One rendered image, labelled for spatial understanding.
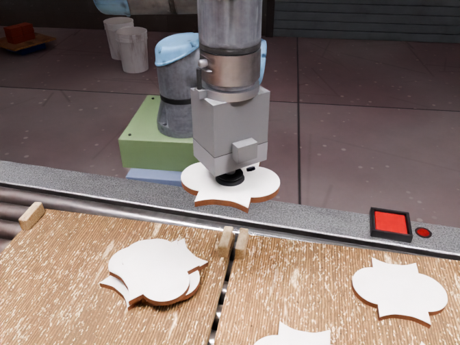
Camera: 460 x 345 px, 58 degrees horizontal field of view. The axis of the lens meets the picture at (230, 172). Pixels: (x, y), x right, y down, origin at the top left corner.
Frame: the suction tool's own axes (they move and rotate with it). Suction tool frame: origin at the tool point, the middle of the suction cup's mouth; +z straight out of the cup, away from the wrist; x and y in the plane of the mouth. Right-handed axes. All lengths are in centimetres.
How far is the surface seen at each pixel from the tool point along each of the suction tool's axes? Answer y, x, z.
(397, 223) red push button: 35.4, -5.9, 18.9
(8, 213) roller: -31, 39, 20
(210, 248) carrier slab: -0.4, 6.3, 18.2
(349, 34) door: 351, 316, 105
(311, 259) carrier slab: 13.8, -5.3, 18.2
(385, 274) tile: 21.4, -15.1, 17.1
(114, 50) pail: 91, 387, 102
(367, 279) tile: 18.0, -14.3, 17.1
